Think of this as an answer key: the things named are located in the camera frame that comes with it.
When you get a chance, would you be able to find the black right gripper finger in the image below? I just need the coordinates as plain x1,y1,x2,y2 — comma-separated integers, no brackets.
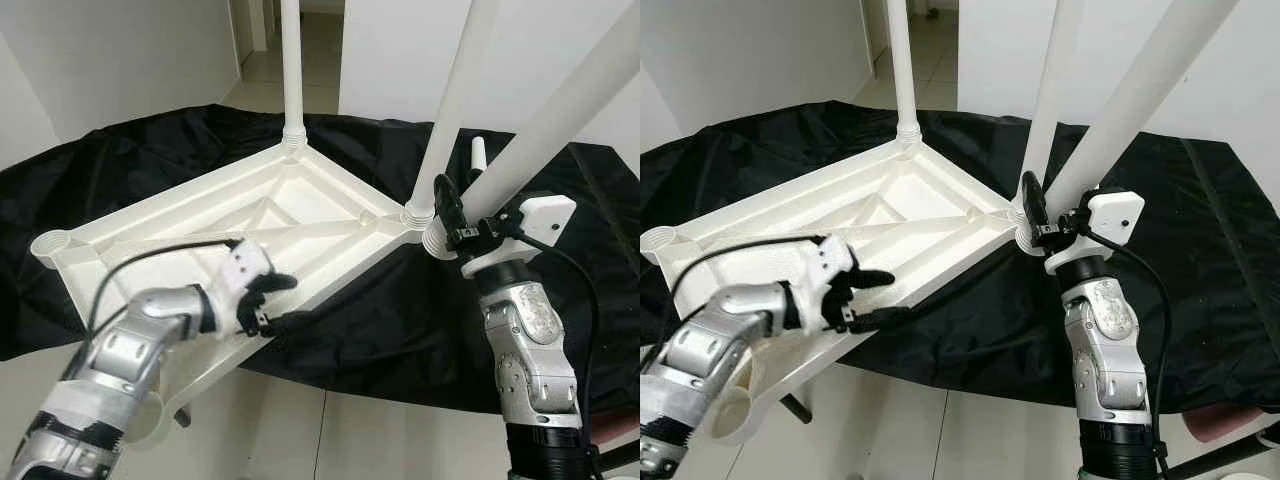
433,173,467,236
1021,170,1049,229

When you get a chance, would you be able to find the white plastic tabletop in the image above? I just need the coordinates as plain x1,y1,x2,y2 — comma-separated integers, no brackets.
640,135,1041,443
30,140,441,446

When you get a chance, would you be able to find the black cloth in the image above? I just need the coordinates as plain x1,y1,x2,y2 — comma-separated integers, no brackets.
640,100,1280,416
0,103,640,416

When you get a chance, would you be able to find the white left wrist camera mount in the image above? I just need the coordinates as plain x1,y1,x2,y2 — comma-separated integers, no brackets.
215,240,273,301
805,237,861,331

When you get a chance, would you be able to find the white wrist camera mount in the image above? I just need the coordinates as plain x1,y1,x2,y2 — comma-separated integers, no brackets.
460,193,578,281
215,240,273,301
1045,188,1146,276
805,237,861,331

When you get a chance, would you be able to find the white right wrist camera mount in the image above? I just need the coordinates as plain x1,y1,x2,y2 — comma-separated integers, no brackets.
460,193,578,281
1045,188,1146,276

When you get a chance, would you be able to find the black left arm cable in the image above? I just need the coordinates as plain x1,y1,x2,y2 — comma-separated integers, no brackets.
668,235,826,331
88,238,241,336

